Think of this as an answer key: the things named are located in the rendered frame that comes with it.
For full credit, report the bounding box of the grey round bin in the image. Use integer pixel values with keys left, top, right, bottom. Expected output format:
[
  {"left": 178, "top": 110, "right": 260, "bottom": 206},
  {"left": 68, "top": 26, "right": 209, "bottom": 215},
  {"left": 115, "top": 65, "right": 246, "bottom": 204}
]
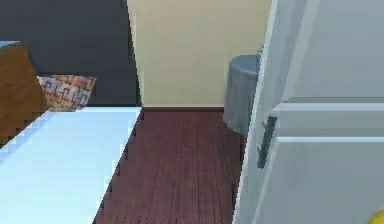
[{"left": 222, "top": 54, "right": 262, "bottom": 137}]

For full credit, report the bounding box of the patterned pink pillow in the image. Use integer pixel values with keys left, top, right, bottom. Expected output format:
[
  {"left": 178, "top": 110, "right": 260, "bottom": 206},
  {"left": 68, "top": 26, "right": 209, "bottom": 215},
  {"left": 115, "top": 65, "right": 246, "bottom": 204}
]
[{"left": 37, "top": 74, "right": 98, "bottom": 112}]

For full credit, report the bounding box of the white room door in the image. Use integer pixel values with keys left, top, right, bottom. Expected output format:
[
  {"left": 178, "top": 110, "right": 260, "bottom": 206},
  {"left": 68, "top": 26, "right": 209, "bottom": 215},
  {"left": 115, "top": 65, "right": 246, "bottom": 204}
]
[{"left": 232, "top": 0, "right": 384, "bottom": 224}]

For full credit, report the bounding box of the brown wooden cupboard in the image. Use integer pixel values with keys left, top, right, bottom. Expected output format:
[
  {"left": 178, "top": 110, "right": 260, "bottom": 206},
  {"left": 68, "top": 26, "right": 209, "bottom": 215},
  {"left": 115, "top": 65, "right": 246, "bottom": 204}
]
[{"left": 0, "top": 40, "right": 49, "bottom": 148}]

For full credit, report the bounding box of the yellow round object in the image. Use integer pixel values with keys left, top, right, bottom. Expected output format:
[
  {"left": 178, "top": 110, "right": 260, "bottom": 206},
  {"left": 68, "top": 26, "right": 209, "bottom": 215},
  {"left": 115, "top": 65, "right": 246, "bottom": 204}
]
[{"left": 369, "top": 209, "right": 384, "bottom": 224}]

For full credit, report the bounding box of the grey door handle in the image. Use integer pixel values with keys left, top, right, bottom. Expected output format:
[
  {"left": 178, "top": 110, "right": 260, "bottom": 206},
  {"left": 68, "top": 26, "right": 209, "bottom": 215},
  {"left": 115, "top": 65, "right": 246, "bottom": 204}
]
[{"left": 256, "top": 115, "right": 278, "bottom": 169}]

